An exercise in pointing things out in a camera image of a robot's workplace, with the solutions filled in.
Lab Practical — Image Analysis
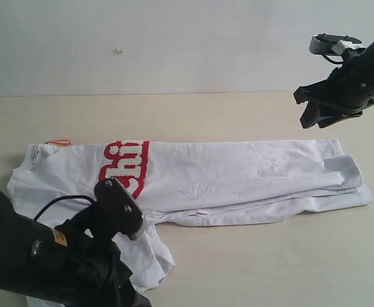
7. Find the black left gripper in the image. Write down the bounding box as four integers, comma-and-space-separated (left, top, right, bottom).
54, 204, 152, 307

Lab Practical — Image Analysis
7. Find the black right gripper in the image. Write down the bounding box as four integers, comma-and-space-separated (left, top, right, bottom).
293, 47, 374, 129

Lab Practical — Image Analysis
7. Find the white t-shirt red Chinese patch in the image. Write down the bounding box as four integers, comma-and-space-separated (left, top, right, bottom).
7, 139, 373, 292

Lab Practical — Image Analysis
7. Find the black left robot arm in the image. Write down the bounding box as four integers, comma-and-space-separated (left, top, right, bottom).
0, 187, 150, 306

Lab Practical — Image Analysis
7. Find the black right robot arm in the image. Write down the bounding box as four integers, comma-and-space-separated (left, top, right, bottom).
293, 33, 374, 129

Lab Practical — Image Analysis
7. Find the orange neck label tag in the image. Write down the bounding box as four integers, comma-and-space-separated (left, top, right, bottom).
45, 139, 72, 146

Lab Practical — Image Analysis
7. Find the black right camera cable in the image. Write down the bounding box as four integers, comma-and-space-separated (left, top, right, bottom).
321, 53, 346, 67

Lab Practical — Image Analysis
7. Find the black camera cable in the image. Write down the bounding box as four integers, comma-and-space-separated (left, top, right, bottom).
321, 53, 346, 67
33, 195, 97, 221

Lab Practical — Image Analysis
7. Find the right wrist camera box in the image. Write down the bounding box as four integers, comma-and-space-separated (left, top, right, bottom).
309, 33, 365, 56

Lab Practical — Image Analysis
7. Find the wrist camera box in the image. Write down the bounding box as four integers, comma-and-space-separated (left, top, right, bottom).
309, 33, 365, 56
94, 178, 145, 240

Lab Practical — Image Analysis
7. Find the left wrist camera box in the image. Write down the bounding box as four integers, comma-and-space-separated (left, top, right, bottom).
94, 178, 145, 240

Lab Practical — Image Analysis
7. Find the black left camera cable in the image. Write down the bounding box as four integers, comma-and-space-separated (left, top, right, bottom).
33, 195, 97, 221

